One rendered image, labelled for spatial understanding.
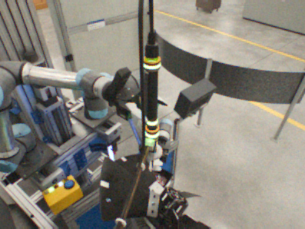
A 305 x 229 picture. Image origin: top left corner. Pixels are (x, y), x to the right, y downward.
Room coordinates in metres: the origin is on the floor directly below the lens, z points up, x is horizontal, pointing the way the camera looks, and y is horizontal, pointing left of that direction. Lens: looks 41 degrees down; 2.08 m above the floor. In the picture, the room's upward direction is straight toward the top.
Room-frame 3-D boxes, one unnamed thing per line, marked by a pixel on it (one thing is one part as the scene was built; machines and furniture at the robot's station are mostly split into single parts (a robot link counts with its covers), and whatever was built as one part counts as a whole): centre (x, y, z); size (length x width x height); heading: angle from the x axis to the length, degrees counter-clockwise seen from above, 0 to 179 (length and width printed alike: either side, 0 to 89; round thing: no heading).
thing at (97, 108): (0.71, 0.22, 1.54); 0.11 x 0.08 x 0.11; 179
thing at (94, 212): (0.86, 0.17, 0.45); 0.82 x 0.02 x 0.66; 131
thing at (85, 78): (0.70, 0.23, 1.64); 0.11 x 0.08 x 0.09; 51
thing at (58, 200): (0.60, 0.46, 1.02); 0.16 x 0.10 x 0.11; 131
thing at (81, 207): (0.86, 0.17, 0.82); 0.90 x 0.04 x 0.08; 131
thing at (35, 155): (0.84, 0.72, 1.09); 0.15 x 0.15 x 0.10
